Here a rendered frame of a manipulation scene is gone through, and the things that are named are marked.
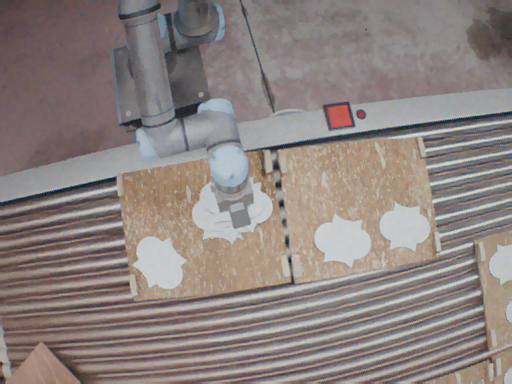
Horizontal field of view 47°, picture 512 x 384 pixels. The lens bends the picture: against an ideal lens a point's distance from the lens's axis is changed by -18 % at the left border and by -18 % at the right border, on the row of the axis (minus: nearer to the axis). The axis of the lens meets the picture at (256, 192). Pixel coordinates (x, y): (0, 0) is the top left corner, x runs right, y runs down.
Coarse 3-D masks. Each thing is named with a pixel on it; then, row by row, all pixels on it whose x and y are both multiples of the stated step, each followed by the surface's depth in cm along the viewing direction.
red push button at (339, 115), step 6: (330, 108) 187; (336, 108) 187; (342, 108) 187; (348, 108) 187; (330, 114) 186; (336, 114) 186; (342, 114) 186; (348, 114) 186; (330, 120) 186; (336, 120) 186; (342, 120) 186; (348, 120) 186; (336, 126) 186
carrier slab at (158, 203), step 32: (256, 160) 182; (128, 192) 180; (160, 192) 180; (192, 192) 180; (128, 224) 178; (160, 224) 178; (192, 224) 178; (128, 256) 176; (192, 256) 176; (224, 256) 176; (256, 256) 176; (160, 288) 174; (192, 288) 174; (224, 288) 174
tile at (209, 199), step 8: (208, 192) 173; (256, 192) 173; (208, 200) 172; (256, 200) 172; (264, 200) 172; (208, 208) 172; (216, 208) 172; (248, 208) 172; (256, 208) 172; (216, 216) 171; (224, 216) 171; (256, 216) 171
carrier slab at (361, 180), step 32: (288, 160) 182; (320, 160) 182; (352, 160) 182; (384, 160) 182; (416, 160) 182; (288, 192) 180; (320, 192) 180; (352, 192) 180; (384, 192) 180; (416, 192) 180; (288, 224) 178; (320, 224) 178; (320, 256) 176; (384, 256) 176; (416, 256) 175
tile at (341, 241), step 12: (336, 216) 177; (324, 228) 177; (336, 228) 177; (348, 228) 177; (360, 228) 177; (324, 240) 176; (336, 240) 176; (348, 240) 176; (360, 240) 176; (324, 252) 175; (336, 252) 175; (348, 252) 175; (360, 252) 175; (348, 264) 174
